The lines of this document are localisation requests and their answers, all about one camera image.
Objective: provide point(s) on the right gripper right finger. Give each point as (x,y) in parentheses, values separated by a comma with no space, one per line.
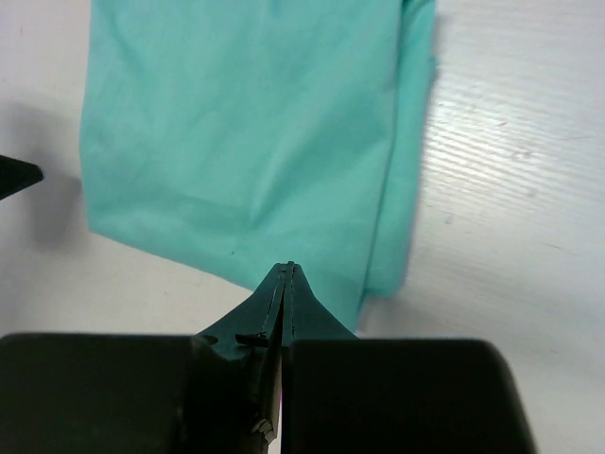
(305,318)

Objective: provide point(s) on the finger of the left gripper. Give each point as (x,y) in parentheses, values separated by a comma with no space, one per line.
(17,175)

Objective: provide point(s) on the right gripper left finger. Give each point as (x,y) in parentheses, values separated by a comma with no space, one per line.
(236,369)

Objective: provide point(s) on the teal t-shirt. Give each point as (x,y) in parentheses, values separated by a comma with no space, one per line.
(233,135)

